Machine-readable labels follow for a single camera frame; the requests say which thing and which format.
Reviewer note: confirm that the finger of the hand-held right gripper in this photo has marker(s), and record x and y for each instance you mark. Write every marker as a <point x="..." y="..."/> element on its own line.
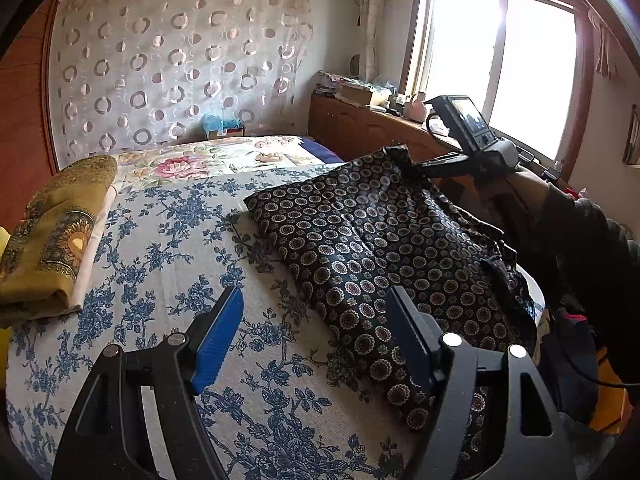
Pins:
<point x="442" y="166"/>

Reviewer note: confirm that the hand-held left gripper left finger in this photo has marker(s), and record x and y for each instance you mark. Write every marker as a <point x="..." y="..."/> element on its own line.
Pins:
<point x="217" y="337"/>

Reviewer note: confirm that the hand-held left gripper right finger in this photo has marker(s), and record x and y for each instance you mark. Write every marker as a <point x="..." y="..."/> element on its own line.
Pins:
<point x="412" y="342"/>

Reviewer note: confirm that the navy medallion print garment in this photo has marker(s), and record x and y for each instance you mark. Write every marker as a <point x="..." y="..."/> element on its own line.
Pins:
<point x="370" y="240"/>

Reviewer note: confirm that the person's right forearm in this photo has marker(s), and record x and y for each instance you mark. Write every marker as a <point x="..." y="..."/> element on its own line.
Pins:
<point x="585" y="245"/>

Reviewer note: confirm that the dark clothes pile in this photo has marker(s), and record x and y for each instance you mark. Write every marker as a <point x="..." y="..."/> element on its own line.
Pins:
<point x="570" y="360"/>

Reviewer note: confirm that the person's right hand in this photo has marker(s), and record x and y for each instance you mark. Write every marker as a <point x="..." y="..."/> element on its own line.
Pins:
<point x="525" y="200"/>

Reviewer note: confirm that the pink jug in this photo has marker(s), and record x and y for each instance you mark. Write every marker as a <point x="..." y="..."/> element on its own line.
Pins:
<point x="414" y="106"/>

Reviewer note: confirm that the wooden low cabinet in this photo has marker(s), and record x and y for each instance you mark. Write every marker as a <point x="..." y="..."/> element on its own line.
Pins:
<point x="360" y="130"/>

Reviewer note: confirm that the blue floral bedsheet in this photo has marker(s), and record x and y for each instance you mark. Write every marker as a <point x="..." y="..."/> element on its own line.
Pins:
<point x="150" y="270"/>

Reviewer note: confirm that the beige window curtain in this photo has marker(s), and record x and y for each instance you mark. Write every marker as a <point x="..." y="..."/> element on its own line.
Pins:
<point x="377" y="15"/>

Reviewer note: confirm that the pink floral pillow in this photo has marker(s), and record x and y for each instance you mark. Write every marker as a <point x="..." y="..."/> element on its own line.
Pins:
<point x="210" y="160"/>

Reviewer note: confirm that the mustard patterned folded cloth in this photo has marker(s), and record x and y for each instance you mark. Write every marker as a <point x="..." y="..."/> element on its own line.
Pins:
<point x="55" y="230"/>

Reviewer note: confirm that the blue tissue box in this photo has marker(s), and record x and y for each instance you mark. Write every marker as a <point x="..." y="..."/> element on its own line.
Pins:
<point x="222" y="127"/>

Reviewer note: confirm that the white circle pattern curtain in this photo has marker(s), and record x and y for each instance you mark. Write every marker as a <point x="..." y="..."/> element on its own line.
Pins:
<point x="175" y="70"/>

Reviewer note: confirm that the wooden wardrobe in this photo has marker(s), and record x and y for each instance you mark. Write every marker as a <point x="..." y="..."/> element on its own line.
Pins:
<point x="25" y="125"/>

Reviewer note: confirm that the wall picture frame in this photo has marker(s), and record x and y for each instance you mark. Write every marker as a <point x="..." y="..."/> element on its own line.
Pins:
<point x="633" y="135"/>

